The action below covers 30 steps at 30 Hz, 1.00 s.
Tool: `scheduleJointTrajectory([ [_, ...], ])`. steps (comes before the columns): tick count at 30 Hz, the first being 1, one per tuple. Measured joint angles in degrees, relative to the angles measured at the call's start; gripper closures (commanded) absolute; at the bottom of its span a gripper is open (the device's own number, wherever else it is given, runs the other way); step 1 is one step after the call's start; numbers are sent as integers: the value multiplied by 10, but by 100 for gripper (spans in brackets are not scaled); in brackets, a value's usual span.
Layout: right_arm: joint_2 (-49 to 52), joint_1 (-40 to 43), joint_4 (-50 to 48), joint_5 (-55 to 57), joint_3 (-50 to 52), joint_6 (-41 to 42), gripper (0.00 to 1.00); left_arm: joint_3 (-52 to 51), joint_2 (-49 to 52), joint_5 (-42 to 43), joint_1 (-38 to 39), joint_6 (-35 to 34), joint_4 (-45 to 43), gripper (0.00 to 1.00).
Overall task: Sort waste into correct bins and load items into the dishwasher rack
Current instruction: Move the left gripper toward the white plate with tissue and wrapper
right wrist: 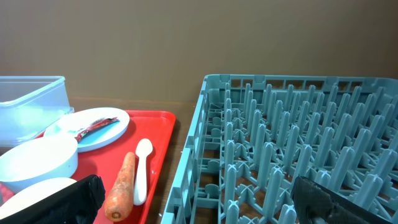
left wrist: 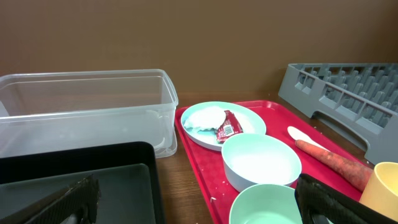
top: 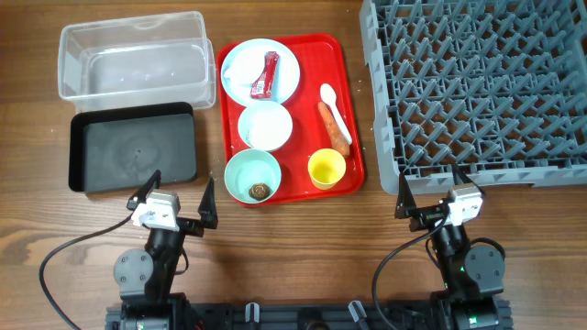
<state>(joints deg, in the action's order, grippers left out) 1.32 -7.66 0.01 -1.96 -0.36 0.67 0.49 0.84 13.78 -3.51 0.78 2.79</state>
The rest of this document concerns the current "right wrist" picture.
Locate white plastic spoon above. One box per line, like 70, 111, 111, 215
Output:
134, 138, 153, 206

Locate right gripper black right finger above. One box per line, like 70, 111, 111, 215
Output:
291, 176, 391, 224

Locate grey-green dishwasher rack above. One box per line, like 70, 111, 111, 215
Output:
162, 74, 397, 223

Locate light green bowl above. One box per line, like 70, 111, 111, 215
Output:
1, 177, 76, 219

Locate orange carrot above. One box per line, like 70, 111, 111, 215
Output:
104, 152, 136, 222

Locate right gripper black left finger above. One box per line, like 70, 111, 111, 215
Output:
1, 175, 105, 224

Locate light blue bowl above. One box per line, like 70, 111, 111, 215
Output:
1, 136, 78, 193

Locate red snack wrapper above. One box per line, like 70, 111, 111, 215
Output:
74, 117, 119, 142

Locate red plastic tray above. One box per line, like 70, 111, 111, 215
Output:
70, 110, 175, 223

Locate light blue plate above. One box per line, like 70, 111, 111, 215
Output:
44, 107, 130, 152

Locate clear plastic bin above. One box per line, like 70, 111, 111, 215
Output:
1, 76, 74, 148

